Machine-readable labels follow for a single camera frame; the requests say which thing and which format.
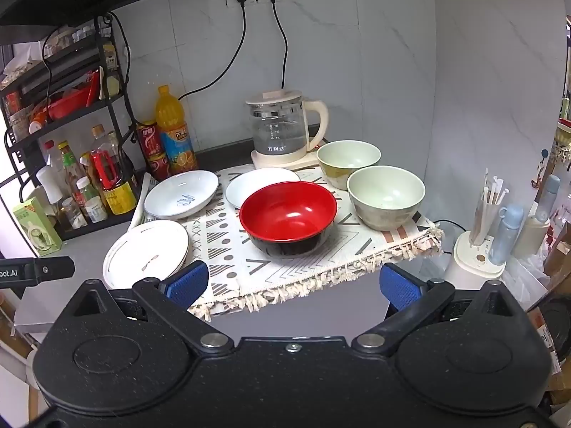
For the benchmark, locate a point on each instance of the orange juice bottle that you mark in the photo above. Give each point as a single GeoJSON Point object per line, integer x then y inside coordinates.
{"type": "Point", "coordinates": [174, 138]}

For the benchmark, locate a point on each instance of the glass spice jar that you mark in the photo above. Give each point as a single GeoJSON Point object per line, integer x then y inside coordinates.
{"type": "Point", "coordinates": [71, 216]}

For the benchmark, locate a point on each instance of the red and black bowl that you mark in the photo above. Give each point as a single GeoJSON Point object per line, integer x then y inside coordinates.
{"type": "Point", "coordinates": [287, 214]}

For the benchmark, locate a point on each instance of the cream kettle base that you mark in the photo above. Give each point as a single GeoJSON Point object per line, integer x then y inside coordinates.
{"type": "Point", "coordinates": [308, 160]}

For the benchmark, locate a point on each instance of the small white blue-rimmed plate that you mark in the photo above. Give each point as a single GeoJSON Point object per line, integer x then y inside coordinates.
{"type": "Point", "coordinates": [250, 183]}

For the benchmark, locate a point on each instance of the red plastic container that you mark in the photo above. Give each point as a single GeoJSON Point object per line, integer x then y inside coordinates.
{"type": "Point", "coordinates": [69, 102]}

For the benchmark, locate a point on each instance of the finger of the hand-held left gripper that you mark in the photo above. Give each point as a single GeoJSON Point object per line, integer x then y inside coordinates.
{"type": "Point", "coordinates": [51, 269]}

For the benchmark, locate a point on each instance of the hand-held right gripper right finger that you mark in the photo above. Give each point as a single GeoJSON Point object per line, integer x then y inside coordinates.
{"type": "Point", "coordinates": [400, 287]}

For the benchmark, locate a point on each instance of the light blue thermos bottle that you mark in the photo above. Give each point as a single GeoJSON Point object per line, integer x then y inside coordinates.
{"type": "Point", "coordinates": [504, 236]}
{"type": "Point", "coordinates": [546, 198]}

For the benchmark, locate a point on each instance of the red drink can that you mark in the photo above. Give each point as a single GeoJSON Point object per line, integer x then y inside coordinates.
{"type": "Point", "coordinates": [149, 138]}
{"type": "Point", "coordinates": [158, 167]}

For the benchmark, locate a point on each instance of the green cardboard box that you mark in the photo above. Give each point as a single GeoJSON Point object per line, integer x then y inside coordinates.
{"type": "Point", "coordinates": [35, 227]}

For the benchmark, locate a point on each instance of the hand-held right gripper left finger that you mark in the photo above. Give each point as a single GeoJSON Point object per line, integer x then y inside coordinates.
{"type": "Point", "coordinates": [188, 284]}

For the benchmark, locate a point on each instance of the cream round container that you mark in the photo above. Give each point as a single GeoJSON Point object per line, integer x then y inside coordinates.
{"type": "Point", "coordinates": [528, 238]}

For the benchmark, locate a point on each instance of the large white blue-rimmed plate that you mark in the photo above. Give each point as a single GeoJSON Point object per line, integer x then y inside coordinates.
{"type": "Point", "coordinates": [180, 194]}

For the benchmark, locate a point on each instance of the patterned fringed table mat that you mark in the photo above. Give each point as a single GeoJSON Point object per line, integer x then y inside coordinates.
{"type": "Point", "coordinates": [223, 249]}

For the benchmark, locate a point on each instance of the white-lidded small jar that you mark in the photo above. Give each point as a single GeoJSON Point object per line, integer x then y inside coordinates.
{"type": "Point", "coordinates": [96, 210]}

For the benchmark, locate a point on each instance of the white gold-rimmed plate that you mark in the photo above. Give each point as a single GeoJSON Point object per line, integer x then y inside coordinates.
{"type": "Point", "coordinates": [142, 249]}

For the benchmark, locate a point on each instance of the black metal spice rack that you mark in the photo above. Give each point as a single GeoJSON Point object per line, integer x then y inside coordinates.
{"type": "Point", "coordinates": [111, 102]}

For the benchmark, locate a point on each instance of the white plastic bottle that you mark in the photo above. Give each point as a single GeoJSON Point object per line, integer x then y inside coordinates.
{"type": "Point", "coordinates": [49, 185]}

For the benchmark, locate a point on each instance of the white straw holder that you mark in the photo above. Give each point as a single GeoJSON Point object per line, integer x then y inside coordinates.
{"type": "Point", "coordinates": [486, 205]}

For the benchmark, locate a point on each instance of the pale green bowl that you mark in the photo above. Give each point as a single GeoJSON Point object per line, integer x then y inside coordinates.
{"type": "Point", "coordinates": [386, 196]}
{"type": "Point", "coordinates": [348, 156]}

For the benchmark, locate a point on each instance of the green label sauce bottle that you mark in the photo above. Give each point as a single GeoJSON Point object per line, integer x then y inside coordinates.
{"type": "Point", "coordinates": [71, 169]}

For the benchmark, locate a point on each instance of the white chopstick holder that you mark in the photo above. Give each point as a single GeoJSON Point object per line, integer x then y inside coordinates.
{"type": "Point", "coordinates": [473, 263]}

